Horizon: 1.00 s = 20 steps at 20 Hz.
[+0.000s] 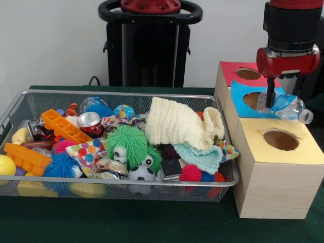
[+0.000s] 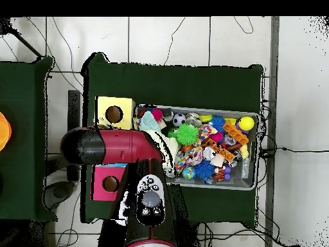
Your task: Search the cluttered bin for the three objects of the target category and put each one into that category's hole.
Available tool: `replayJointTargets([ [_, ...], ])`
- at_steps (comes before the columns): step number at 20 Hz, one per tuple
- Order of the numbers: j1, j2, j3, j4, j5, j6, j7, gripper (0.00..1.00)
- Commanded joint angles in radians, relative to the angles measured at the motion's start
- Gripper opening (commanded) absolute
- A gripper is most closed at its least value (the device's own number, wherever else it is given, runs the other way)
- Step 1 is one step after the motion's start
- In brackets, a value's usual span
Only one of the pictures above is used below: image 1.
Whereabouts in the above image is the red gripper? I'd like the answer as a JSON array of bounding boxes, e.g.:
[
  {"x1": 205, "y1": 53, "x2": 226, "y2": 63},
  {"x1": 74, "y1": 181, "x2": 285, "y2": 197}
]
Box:
[{"x1": 256, "y1": 45, "x2": 321, "y2": 107}]

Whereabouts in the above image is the crushed clear bottle blue label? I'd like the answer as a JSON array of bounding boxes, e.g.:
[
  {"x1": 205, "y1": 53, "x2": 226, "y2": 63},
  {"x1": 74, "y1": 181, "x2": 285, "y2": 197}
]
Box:
[{"x1": 257, "y1": 88, "x2": 314, "y2": 125}]

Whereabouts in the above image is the wooden box with three holes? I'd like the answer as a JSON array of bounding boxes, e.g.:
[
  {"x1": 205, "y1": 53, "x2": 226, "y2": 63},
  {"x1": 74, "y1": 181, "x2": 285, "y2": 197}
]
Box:
[{"x1": 214, "y1": 61, "x2": 324, "y2": 220}]

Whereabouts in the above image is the shallow clear mesh bin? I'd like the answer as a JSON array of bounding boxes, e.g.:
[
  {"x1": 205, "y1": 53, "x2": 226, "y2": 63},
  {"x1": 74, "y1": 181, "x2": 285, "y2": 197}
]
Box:
[{"x1": 0, "y1": 90, "x2": 240, "y2": 203}]

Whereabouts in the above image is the mint green cloth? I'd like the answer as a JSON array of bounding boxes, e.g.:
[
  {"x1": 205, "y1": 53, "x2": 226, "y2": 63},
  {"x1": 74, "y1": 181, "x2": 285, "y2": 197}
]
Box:
[{"x1": 173, "y1": 143, "x2": 221, "y2": 176}]

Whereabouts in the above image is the cream knitted cloth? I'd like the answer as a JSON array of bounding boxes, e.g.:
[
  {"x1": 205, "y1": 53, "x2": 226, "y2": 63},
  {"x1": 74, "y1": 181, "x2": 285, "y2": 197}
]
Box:
[{"x1": 144, "y1": 96, "x2": 225, "y2": 151}]

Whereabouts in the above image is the blue globe ball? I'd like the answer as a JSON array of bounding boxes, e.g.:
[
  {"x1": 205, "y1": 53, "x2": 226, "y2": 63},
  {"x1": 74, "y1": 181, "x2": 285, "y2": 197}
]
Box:
[{"x1": 113, "y1": 104, "x2": 135, "y2": 121}]

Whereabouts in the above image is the green spiky toy with eyes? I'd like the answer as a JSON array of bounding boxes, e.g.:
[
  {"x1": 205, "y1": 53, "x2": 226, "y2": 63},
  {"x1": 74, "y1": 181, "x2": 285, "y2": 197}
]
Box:
[{"x1": 104, "y1": 125, "x2": 163, "y2": 172}]

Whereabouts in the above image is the black and white soccer ball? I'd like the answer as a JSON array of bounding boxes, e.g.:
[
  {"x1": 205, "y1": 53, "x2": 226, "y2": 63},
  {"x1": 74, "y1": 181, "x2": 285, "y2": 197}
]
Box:
[{"x1": 127, "y1": 165, "x2": 156, "y2": 182}]

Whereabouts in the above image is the crushed red soda can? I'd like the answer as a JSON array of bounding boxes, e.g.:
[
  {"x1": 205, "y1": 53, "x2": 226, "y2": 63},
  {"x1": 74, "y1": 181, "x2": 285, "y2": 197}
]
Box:
[{"x1": 76, "y1": 111, "x2": 105, "y2": 139}]

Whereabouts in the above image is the orange plastic building block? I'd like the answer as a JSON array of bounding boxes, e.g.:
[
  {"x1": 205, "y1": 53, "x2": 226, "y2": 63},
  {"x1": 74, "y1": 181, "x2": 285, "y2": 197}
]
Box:
[
  {"x1": 4, "y1": 142, "x2": 53, "y2": 177},
  {"x1": 40, "y1": 108, "x2": 93, "y2": 144}
]

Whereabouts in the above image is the dark green table cloth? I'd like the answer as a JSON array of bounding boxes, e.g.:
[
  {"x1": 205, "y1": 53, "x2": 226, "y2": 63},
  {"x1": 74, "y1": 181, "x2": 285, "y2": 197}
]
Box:
[{"x1": 0, "y1": 85, "x2": 324, "y2": 243}]

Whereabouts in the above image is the blue spiky ball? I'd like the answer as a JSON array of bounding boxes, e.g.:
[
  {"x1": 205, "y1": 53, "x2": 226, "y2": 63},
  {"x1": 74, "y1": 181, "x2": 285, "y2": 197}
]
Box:
[{"x1": 44, "y1": 153, "x2": 82, "y2": 178}]

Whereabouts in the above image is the yellow ball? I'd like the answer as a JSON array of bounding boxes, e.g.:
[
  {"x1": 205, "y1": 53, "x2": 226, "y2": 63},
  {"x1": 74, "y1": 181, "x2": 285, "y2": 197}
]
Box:
[{"x1": 0, "y1": 154, "x2": 17, "y2": 176}]

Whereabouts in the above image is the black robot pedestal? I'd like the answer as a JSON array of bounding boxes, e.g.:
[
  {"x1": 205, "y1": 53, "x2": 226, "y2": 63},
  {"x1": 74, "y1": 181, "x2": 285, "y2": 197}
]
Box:
[{"x1": 98, "y1": 0, "x2": 203, "y2": 88}]

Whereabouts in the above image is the black cable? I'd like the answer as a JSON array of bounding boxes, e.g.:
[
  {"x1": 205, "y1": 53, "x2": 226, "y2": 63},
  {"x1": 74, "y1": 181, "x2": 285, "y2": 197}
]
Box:
[{"x1": 88, "y1": 75, "x2": 102, "y2": 87}]

